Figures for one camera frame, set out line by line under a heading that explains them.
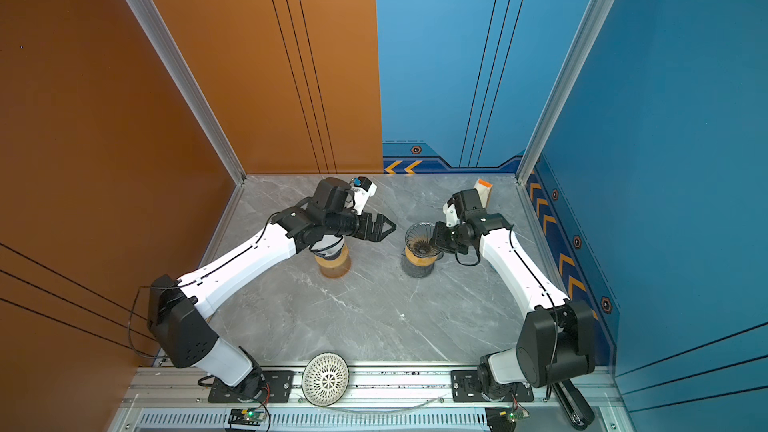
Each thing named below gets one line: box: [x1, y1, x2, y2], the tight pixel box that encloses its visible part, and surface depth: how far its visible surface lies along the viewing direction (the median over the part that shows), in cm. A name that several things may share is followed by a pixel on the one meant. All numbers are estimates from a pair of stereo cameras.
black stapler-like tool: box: [552, 379, 595, 430], surface depth 70 cm
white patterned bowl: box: [301, 352, 350, 407], surface depth 75 cm
